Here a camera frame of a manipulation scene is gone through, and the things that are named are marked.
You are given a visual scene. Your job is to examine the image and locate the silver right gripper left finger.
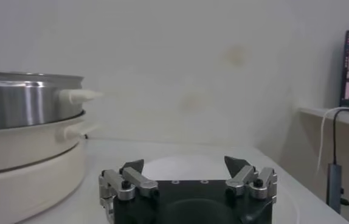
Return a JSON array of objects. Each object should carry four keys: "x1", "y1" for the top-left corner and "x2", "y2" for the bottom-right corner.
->
[{"x1": 98, "y1": 158, "x2": 159, "y2": 201}]

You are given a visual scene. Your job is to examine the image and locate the cream electric cooker base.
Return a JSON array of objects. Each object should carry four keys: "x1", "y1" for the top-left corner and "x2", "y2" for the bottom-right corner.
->
[{"x1": 0, "y1": 111, "x2": 99, "y2": 224}]

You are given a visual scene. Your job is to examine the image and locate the grey usb hub adapter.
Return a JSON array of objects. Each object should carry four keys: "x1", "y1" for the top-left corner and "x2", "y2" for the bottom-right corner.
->
[{"x1": 326, "y1": 163, "x2": 343, "y2": 215}]

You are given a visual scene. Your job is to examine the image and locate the stainless steel steamer basket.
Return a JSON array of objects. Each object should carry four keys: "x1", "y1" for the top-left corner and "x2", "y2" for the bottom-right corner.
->
[{"x1": 0, "y1": 71, "x2": 104, "y2": 131}]

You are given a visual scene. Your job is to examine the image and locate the white laptop cable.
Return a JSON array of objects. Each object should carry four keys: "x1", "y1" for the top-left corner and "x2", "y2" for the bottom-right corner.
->
[{"x1": 316, "y1": 106, "x2": 349, "y2": 176}]

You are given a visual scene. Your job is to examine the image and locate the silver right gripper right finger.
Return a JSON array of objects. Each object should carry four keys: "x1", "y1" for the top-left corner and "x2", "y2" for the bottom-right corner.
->
[{"x1": 224, "y1": 155, "x2": 278, "y2": 201}]

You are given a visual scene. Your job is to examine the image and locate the white round plate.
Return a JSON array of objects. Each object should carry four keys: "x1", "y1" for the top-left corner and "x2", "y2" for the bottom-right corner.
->
[{"x1": 142, "y1": 153, "x2": 302, "y2": 224}]

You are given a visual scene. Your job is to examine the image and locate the black laptop cable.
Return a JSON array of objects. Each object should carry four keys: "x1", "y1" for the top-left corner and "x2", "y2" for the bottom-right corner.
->
[{"x1": 332, "y1": 108, "x2": 349, "y2": 165}]

